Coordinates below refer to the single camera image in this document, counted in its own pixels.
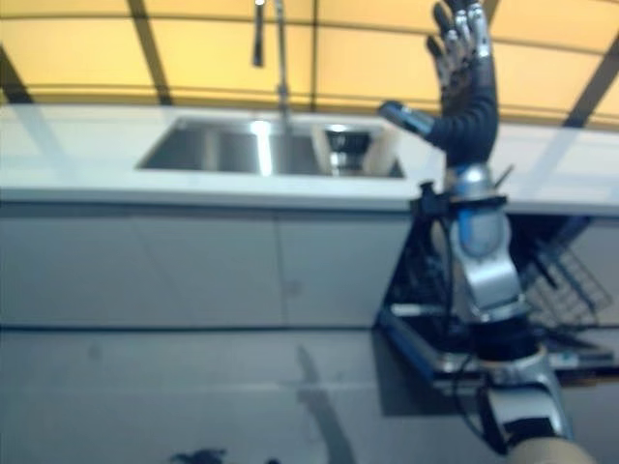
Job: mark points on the stainless steel sink basin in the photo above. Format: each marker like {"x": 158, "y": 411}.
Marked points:
{"x": 232, "y": 145}

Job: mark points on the white cabinet door narrow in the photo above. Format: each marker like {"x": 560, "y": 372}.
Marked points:
{"x": 338, "y": 270}

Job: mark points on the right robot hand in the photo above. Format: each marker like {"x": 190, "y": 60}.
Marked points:
{"x": 464, "y": 53}

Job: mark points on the chrome pull-down kitchen faucet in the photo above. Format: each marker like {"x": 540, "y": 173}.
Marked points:
{"x": 281, "y": 72}

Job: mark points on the white cabinet door wide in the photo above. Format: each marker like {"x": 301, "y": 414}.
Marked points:
{"x": 135, "y": 270}

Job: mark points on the dark round pot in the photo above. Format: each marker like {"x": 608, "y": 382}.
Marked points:
{"x": 345, "y": 142}

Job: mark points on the yellow window with dark frame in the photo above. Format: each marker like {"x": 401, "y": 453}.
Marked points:
{"x": 97, "y": 48}

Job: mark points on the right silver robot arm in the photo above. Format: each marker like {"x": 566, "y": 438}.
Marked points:
{"x": 486, "y": 251}

